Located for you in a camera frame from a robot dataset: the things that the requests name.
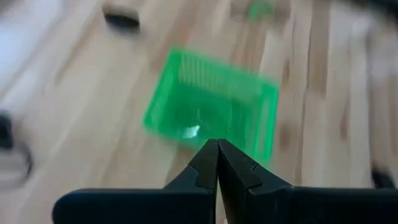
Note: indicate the thin olive rubber band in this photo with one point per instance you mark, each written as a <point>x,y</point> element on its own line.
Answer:
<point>30,161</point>

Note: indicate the green rubber band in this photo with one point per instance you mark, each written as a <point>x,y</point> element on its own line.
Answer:
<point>261,9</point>

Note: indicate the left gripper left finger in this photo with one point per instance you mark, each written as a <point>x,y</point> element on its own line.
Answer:
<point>140,208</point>

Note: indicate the green plastic basket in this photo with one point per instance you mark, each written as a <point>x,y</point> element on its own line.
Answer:
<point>217,102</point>

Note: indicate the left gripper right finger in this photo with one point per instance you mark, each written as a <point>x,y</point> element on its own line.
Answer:
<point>311,208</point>

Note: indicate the wide black rubber band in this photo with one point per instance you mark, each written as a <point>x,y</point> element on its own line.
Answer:
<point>4,130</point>
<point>121,22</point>

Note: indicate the black aluminium table frame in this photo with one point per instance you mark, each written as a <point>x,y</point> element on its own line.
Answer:
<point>373,3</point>

